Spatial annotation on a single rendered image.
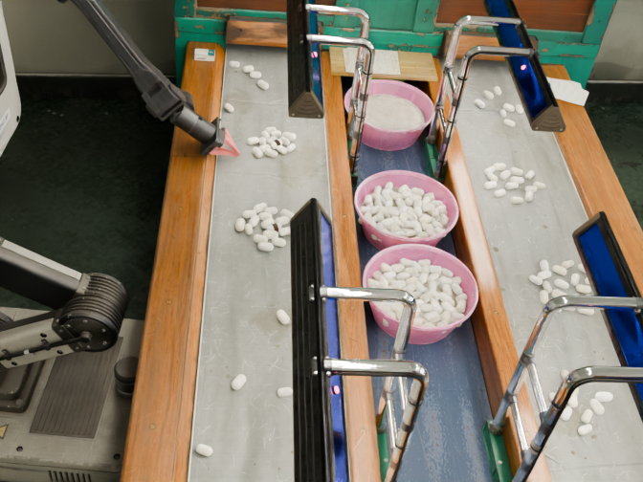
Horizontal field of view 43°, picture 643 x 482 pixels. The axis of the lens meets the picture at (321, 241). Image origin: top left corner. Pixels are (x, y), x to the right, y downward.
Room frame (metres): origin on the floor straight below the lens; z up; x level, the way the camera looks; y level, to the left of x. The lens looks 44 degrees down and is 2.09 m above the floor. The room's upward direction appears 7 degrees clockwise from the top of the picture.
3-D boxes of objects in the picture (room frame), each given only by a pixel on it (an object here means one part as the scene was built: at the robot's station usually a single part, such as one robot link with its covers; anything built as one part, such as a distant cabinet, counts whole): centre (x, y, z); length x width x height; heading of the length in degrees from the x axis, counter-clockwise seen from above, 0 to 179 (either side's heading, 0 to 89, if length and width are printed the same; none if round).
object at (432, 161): (1.86, -0.37, 0.90); 0.20 x 0.19 x 0.45; 7
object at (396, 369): (0.85, -0.09, 0.90); 0.20 x 0.19 x 0.45; 7
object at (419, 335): (1.29, -0.24, 0.72); 0.27 x 0.27 x 0.10
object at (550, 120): (1.88, -0.45, 1.08); 0.62 x 0.08 x 0.07; 7
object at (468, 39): (2.32, -0.45, 0.83); 0.30 x 0.06 x 0.07; 97
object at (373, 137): (2.01, -0.15, 0.72); 0.27 x 0.27 x 0.10
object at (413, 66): (2.22, -0.12, 0.77); 0.33 x 0.15 x 0.01; 97
